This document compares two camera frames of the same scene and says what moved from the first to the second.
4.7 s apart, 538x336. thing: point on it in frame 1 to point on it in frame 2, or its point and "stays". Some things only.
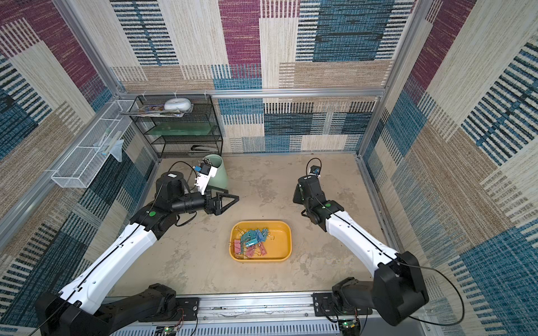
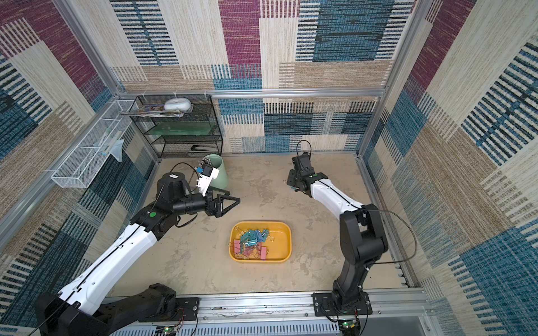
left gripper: x=216 y=208 stays
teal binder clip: x=250 y=238 stays
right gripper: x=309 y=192 to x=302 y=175
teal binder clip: x=262 y=234 stays
